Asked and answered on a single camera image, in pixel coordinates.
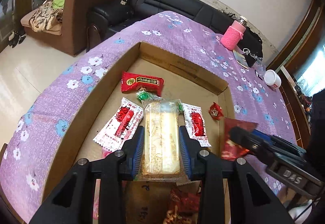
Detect pink candy packet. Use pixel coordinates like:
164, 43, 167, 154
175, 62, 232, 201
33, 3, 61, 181
92, 150, 113, 221

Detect dark red foil bag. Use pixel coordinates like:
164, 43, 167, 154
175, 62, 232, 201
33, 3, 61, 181
221, 118, 258, 161

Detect shiny red foil packet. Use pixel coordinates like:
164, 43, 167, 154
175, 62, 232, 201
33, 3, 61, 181
163, 187, 201, 224

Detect small red candy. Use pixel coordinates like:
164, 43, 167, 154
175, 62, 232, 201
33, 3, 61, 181
209, 102, 224, 121

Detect golden wafer snack pack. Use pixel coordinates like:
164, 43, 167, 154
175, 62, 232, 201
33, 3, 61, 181
138, 100, 184, 182

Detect white red snack sachet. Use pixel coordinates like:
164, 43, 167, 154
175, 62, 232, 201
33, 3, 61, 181
93, 97, 144, 152

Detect green candy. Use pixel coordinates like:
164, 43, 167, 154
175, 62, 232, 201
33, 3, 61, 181
136, 90, 162, 102

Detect purple floral tablecloth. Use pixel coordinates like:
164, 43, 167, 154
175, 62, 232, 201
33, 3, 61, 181
1, 12, 295, 222

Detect cardboard tray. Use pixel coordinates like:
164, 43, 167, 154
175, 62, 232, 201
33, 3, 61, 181
41, 41, 236, 224

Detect white plastic jar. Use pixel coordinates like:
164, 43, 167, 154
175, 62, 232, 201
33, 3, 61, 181
264, 69, 282, 89

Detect small booklet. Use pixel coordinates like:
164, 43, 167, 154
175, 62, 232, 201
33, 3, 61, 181
232, 50, 249, 69

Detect pink sleeved water bottle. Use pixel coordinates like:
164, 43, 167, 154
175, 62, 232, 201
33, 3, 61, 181
220, 16, 247, 51

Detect shoes on floor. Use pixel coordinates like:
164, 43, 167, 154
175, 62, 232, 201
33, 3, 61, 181
8, 30, 26, 48

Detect patterned bag on armchair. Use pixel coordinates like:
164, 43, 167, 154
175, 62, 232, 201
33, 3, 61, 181
29, 1, 64, 32

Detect brown armchair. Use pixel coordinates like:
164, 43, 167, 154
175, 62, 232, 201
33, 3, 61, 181
20, 0, 113, 56

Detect black leather sofa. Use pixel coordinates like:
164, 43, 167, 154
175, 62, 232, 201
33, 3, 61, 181
86, 0, 263, 60

